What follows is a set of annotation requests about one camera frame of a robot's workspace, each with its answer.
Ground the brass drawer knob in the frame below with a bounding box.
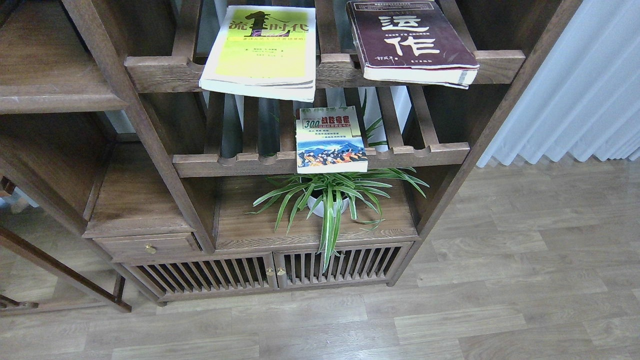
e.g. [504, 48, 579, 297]
[144, 243, 157, 255]

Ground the small colourful paperback book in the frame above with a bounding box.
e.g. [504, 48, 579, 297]
[295, 105, 368, 174]

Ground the yellow green book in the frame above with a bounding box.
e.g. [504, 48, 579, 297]
[199, 5, 316, 103]

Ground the white plant pot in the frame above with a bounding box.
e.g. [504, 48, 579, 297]
[307, 190, 350, 218]

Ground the green spider plant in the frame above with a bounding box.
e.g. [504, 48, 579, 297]
[253, 150, 427, 268]

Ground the white curtain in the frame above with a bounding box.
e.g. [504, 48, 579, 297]
[477, 0, 640, 167]

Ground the dark wooden bookshelf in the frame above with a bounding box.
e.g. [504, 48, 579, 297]
[1, 0, 581, 305]

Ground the dark red book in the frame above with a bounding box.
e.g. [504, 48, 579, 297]
[346, 0, 479, 89]

